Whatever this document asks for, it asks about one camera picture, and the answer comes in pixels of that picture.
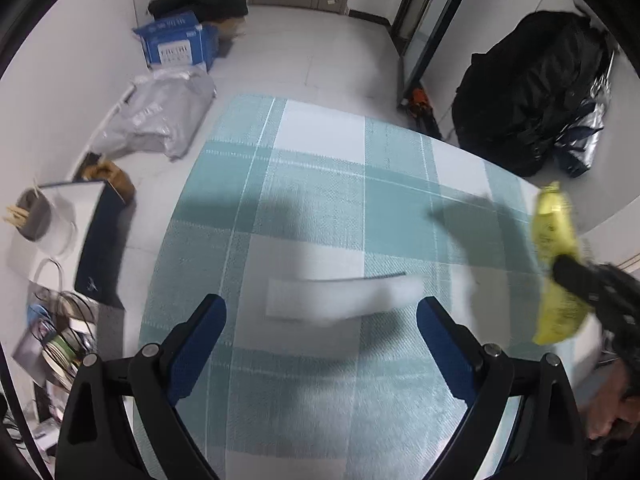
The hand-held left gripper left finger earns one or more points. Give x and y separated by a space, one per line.
197 350

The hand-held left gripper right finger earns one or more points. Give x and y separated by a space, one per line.
445 350

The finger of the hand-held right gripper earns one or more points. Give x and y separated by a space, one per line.
575 277

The yellow snack packet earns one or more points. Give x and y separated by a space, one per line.
555 240

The white foam sheet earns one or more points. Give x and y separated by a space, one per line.
340 297

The person's right hand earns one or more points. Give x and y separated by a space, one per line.
607 410

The brown small box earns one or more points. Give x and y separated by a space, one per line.
112 177

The teal plaid blanket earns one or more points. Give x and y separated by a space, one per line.
320 200

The black hanging jacket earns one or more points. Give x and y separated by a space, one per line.
530 85

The grey cup with wooden sticks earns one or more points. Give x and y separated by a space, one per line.
30 212

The orange black tool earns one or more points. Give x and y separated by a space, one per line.
420 107

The grey plastic mailer bag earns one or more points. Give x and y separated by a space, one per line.
160 110

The blue cardboard box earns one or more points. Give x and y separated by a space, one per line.
175 42

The brown cardboard box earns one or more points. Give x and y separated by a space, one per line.
231 27

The dark sliding door frame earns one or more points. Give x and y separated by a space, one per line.
425 25

